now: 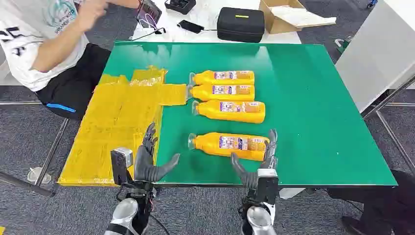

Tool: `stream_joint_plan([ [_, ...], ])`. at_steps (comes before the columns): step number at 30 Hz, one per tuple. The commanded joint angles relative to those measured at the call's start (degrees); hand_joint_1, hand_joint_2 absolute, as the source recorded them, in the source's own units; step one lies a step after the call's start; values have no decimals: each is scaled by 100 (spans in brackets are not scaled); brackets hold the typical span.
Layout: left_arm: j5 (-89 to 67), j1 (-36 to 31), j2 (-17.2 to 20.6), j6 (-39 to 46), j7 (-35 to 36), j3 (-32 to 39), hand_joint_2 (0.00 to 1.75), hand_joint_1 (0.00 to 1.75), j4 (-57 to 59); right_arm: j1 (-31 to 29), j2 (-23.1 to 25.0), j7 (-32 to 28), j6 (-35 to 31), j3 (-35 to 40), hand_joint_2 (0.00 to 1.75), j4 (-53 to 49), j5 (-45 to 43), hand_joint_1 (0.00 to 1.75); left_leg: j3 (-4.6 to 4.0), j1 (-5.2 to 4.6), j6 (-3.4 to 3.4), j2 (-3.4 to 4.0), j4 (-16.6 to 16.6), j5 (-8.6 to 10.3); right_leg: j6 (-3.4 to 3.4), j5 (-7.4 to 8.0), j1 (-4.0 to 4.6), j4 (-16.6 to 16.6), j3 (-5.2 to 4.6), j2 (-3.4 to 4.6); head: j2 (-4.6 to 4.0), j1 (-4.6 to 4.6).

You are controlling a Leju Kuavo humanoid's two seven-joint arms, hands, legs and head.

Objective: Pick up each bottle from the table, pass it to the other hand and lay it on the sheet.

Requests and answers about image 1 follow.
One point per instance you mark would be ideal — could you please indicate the white table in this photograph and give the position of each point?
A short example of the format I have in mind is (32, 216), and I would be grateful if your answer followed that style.
(207, 9)

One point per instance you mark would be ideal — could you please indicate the orange drink bottle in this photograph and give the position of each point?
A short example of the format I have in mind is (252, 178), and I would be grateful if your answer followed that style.
(207, 144)
(202, 93)
(204, 77)
(210, 112)

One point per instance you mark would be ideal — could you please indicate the yellow plastic sheet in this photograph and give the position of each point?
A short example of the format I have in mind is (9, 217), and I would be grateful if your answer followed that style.
(113, 123)

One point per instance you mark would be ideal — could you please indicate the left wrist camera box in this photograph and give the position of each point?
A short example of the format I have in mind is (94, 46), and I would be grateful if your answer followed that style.
(120, 165)

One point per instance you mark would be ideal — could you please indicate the round white floor disc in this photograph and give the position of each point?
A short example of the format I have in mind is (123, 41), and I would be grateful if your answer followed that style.
(32, 175)

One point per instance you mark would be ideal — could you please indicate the white paper sheet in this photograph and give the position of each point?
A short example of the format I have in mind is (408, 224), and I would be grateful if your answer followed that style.
(301, 16)

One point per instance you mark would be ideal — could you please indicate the metal frame legs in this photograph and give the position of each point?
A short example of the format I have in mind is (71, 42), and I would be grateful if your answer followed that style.
(389, 97)

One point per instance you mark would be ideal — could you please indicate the white panel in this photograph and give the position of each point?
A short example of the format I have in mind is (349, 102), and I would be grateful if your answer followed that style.
(373, 55)

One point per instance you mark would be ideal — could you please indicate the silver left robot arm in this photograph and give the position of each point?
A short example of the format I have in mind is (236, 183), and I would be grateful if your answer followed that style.
(124, 212)

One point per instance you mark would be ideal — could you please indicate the metal stool legs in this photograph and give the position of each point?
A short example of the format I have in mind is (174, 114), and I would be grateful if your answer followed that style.
(52, 149)

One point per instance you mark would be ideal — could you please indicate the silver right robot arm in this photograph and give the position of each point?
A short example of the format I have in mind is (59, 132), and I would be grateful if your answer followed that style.
(257, 219)

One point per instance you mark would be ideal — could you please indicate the black zipped case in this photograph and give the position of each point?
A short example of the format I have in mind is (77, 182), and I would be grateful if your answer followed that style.
(240, 24)

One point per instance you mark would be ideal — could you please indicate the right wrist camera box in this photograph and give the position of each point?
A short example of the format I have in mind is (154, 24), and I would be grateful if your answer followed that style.
(268, 186)

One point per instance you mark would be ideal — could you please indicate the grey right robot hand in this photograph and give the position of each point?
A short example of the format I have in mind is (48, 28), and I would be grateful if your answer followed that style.
(249, 178)

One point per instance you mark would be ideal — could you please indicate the person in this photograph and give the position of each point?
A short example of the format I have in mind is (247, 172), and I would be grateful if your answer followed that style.
(22, 48)

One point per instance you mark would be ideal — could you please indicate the black tray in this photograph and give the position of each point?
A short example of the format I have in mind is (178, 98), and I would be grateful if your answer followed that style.
(180, 6)

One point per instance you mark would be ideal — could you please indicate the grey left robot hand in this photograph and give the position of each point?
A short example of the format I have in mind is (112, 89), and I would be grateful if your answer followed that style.
(144, 167)

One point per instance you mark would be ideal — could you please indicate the open cardboard box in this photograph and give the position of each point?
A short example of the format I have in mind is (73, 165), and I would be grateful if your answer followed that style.
(275, 24)

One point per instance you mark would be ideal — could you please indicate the handheld device with screen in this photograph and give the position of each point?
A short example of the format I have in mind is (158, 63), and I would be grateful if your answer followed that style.
(149, 13)

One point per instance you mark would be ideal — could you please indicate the green table mat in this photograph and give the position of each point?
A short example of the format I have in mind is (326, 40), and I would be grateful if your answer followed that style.
(291, 113)

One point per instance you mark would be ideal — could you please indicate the small green object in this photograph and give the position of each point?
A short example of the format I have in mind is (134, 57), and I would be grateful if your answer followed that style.
(342, 45)

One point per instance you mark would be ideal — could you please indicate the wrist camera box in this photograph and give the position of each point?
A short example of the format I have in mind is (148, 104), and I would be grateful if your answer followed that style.
(268, 186)
(120, 165)

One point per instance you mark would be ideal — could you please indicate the black leg with foot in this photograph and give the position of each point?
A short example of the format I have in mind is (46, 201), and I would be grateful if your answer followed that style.
(389, 207)

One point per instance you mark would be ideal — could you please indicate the black smartphone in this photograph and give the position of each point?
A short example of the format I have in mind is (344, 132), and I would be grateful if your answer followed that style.
(190, 26)

